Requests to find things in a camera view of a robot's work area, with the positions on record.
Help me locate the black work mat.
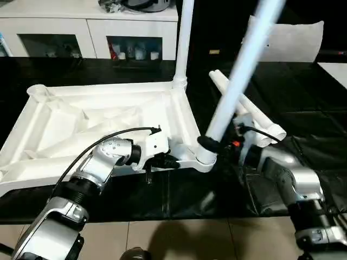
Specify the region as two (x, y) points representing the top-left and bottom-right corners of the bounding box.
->
(0, 55), (347, 225)

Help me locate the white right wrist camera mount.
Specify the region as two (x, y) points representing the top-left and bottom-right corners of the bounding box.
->
(233, 115), (257, 163)

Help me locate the grey crumpled cloth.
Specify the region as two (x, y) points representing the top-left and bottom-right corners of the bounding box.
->
(99, 0), (124, 13)

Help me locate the blue and white mop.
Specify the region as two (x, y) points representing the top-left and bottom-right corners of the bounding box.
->
(0, 32), (13, 57)

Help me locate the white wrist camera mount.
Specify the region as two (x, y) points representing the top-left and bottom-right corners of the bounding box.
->
(233, 115), (257, 163)
(132, 132), (170, 171)

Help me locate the black cabinet with gold label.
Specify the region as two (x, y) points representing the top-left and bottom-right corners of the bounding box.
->
(177, 0), (255, 62)

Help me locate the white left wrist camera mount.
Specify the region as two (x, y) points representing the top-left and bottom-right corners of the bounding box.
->
(132, 132), (170, 171)

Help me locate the dark round helmet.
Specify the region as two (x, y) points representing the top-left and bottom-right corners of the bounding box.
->
(123, 0), (171, 13)

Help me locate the grey cushion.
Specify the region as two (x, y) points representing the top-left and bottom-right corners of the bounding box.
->
(242, 15), (325, 63)

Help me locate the white plastic table leg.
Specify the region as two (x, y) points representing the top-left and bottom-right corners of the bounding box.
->
(209, 70), (272, 148)
(196, 0), (287, 165)
(214, 69), (287, 141)
(173, 0), (195, 92)

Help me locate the white plastic table top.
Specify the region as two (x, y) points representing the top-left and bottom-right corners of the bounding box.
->
(0, 81), (217, 197)

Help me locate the white sideboard with glass doors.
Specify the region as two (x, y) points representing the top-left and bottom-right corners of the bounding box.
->
(0, 5), (179, 61)

